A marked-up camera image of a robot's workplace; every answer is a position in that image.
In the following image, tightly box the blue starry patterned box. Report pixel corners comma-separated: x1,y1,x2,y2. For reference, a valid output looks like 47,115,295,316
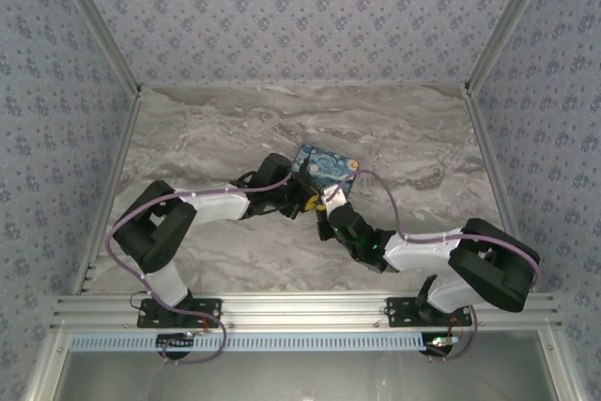
286,144,362,203

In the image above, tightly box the aluminium frame post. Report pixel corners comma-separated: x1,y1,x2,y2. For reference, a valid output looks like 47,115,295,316
463,0,562,95
45,0,144,95

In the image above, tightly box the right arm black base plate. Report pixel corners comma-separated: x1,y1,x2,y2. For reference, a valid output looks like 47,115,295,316
385,296,473,329

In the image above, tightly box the small controller board with LEDs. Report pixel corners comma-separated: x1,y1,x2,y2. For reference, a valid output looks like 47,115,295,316
156,332,197,349
424,333,460,351

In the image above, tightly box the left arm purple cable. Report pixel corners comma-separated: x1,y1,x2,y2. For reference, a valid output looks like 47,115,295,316
107,173,298,365

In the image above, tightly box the aluminium table side rail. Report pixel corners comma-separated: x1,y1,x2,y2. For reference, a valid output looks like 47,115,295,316
72,90,144,297
462,88,522,233

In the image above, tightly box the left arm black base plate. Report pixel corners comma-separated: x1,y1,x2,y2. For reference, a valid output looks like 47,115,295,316
136,296,223,329

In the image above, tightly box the pale blue slotted cable duct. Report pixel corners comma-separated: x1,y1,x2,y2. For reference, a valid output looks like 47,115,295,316
69,331,455,353

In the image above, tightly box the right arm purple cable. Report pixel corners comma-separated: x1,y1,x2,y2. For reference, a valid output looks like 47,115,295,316
326,170,543,363

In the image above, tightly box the aluminium mounting rail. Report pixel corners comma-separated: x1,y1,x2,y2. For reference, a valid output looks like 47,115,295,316
49,291,563,332

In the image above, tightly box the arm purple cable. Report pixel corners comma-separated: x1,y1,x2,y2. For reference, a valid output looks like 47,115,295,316
107,173,298,365
326,170,543,363

